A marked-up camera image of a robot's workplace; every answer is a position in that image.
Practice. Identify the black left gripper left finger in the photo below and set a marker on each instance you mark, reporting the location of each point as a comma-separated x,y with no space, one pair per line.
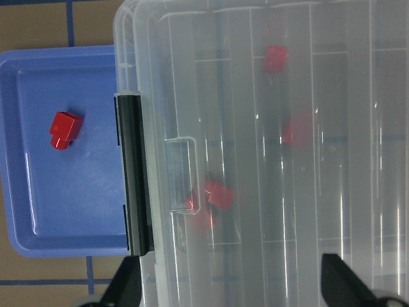
125,288

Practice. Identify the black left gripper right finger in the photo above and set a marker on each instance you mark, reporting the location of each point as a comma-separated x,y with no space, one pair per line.
340,286

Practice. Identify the clear plastic box lid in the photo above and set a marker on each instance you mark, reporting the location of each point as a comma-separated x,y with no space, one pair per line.
287,153

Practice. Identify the red block with stud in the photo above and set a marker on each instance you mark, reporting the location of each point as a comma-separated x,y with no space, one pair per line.
64,129

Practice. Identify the red block middle in box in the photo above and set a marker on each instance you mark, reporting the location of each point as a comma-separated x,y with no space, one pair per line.
298,130

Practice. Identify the red block in box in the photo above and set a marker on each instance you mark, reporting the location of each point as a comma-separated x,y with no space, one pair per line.
298,130
275,59

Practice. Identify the clear plastic storage box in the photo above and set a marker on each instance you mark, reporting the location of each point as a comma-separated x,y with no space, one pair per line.
265,153

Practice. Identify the red block upper in box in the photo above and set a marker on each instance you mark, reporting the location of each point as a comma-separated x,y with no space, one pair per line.
275,59

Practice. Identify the blue plastic tray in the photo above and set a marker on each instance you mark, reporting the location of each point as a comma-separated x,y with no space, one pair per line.
61,202

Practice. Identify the red block beside pair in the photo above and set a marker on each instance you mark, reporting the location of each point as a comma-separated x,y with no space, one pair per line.
204,218

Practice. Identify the red block pair lower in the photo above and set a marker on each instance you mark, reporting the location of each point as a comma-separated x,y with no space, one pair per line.
218,194

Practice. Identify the black box latch handle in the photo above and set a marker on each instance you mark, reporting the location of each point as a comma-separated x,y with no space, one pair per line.
137,209

